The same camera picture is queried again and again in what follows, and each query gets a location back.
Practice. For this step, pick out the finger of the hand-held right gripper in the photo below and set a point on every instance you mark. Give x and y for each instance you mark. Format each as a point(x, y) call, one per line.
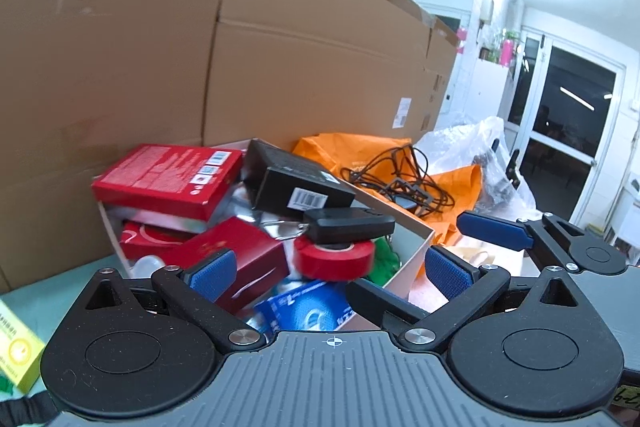
point(380, 302)
point(490, 227)

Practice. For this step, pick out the silver foil packet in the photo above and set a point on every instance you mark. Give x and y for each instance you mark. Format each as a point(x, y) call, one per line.
point(235, 207)

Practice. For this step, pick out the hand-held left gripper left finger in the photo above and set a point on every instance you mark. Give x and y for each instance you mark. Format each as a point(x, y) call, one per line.
point(215, 274)

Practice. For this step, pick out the white shipping label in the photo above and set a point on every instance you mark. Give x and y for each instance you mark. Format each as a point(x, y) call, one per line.
point(404, 113)

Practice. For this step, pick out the glass door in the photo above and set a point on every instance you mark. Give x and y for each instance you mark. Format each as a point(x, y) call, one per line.
point(565, 132)

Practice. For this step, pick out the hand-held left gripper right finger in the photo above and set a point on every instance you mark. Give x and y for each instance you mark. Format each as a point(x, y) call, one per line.
point(447, 277)

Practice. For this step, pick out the orange bag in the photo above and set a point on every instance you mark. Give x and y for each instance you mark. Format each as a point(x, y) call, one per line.
point(320, 149)

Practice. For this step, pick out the blue box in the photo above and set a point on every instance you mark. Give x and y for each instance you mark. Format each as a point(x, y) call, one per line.
point(300, 312)

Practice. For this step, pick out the small red gift box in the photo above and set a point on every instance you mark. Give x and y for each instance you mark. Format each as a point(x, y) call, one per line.
point(250, 252)

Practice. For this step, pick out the red white packet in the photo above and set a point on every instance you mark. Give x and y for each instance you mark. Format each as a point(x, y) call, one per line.
point(145, 239)

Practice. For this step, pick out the red tape roll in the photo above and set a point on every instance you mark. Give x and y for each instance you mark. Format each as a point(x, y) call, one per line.
point(325, 264)

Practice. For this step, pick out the flat red box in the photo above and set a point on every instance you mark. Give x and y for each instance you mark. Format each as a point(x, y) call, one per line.
point(165, 172)

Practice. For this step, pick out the white round plastic item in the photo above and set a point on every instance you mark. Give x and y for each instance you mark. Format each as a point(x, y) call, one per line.
point(147, 266)

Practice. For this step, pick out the white cabinet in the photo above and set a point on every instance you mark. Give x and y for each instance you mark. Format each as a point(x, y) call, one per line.
point(485, 92)

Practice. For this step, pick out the large cardboard box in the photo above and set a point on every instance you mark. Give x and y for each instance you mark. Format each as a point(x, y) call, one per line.
point(440, 72)
point(150, 32)

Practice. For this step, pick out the clear plastic bag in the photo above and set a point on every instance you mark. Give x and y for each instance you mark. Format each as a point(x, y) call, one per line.
point(465, 142)

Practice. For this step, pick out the white box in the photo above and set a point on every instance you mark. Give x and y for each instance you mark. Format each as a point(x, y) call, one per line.
point(415, 257)

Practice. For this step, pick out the black box with barcode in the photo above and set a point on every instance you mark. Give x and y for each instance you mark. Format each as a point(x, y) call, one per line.
point(290, 177)

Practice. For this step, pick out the white paper note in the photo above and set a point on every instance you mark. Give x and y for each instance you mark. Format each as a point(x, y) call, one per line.
point(627, 397)

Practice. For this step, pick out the yellow medicine box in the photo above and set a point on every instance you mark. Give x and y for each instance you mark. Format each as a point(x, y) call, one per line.
point(20, 357)

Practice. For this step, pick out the black car key fob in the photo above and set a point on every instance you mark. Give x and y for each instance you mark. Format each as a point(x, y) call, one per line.
point(350, 224)

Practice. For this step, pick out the green plastic bag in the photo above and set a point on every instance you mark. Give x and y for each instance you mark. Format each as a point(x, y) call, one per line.
point(385, 259)

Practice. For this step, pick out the pink bottle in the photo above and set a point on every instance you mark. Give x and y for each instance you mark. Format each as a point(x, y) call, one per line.
point(507, 52)

